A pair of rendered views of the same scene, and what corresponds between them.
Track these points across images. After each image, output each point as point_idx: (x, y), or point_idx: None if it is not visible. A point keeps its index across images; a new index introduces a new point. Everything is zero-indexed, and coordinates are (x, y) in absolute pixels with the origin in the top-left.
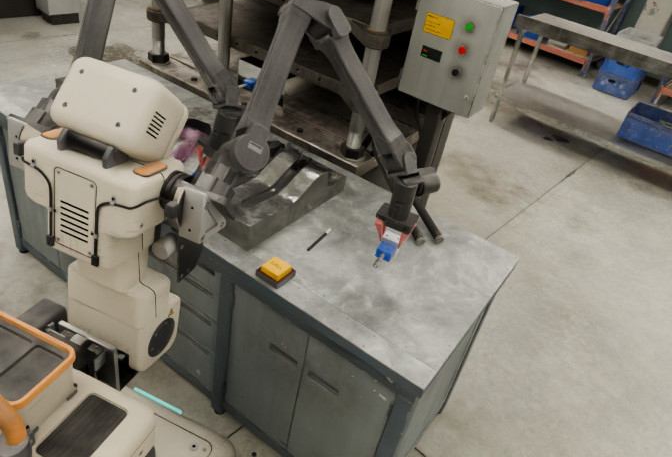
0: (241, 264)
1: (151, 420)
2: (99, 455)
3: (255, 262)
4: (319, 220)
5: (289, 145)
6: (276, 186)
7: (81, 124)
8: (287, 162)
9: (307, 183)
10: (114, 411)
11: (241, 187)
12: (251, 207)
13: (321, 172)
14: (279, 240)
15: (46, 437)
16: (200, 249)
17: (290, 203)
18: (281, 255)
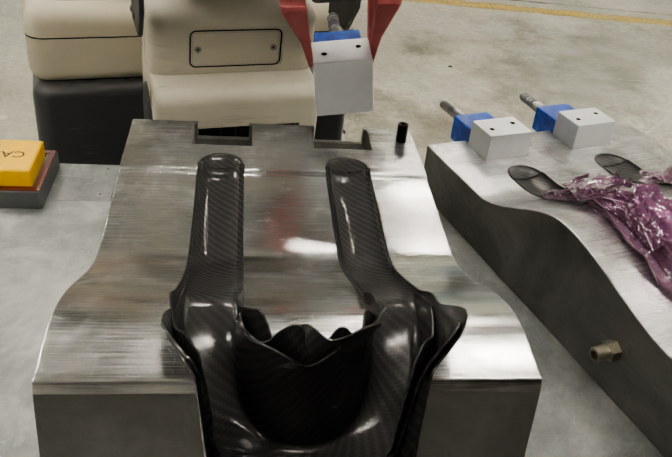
0: (115, 172)
1: (24, 14)
2: None
3: (88, 189)
4: (6, 430)
5: (364, 331)
6: (227, 273)
7: None
8: (277, 300)
9: (91, 283)
10: None
11: (314, 206)
12: (194, 159)
13: (57, 331)
14: (85, 268)
15: None
16: (137, 4)
17: (105, 242)
18: (38, 234)
